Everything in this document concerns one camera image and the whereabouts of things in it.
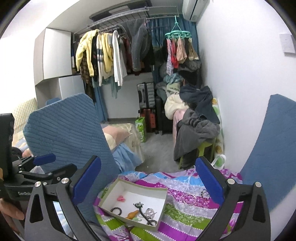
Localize pink hair clip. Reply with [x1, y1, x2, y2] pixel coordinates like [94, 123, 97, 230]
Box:
[117, 195, 125, 202]

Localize orange gourd pendant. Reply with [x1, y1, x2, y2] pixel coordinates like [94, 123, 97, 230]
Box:
[126, 209, 139, 220]

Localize green cardboard jewelry box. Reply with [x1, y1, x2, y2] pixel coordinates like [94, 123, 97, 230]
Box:
[98, 178, 168, 232]

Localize person's left hand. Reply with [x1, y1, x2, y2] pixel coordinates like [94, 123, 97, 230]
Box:
[0, 198, 25, 233]

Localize white floral tote bag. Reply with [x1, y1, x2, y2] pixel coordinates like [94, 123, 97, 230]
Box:
[212, 98, 226, 170]

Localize green plastic stool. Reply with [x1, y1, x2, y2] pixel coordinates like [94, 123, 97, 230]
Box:
[179, 138, 216, 169]

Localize colourful striped floral cloth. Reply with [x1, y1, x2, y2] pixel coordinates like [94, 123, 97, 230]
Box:
[93, 168, 219, 240]

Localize light blue bedsheet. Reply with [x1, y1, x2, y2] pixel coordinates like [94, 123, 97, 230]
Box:
[112, 143, 142, 173]

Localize blue quilted cushion left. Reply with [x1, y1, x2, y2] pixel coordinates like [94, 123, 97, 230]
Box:
[23, 93, 120, 223]

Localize blue quilted cushion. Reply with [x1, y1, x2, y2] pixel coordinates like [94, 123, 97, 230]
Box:
[240, 94, 295, 210]
[23, 93, 120, 223]

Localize pink beige pillow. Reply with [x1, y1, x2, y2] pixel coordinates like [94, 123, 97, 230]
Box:
[102, 125, 130, 151]

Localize grey towel on stool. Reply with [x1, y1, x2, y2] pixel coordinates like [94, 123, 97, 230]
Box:
[173, 108, 220, 161]

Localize blue quilted cushion right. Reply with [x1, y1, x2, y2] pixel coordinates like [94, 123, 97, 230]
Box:
[240, 94, 295, 210]

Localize green shopping bag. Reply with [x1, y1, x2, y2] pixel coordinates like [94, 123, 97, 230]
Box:
[135, 117, 147, 143]

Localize dark blue clothes pile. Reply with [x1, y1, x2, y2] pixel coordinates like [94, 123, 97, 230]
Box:
[179, 84, 220, 124]

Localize red suitcase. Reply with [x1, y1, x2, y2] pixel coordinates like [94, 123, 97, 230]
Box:
[140, 108, 156, 133]

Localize white hanging shirt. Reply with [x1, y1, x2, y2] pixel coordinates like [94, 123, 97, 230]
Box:
[112, 30, 127, 86]

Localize grey suitcase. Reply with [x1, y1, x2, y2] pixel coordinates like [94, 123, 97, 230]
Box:
[137, 82, 155, 109]

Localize yellow hanging jacket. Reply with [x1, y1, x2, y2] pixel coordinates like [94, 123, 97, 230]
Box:
[76, 30, 113, 79]

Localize teal clip hanger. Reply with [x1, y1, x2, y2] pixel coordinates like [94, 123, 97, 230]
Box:
[165, 16, 192, 40]

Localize grey hanging jeans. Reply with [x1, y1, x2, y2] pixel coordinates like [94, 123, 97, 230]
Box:
[121, 19, 151, 72]

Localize white air conditioner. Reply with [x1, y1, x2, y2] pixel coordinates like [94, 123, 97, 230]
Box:
[182, 0, 209, 23]

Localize white wall cabinet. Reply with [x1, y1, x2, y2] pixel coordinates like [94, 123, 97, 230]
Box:
[33, 27, 77, 85]

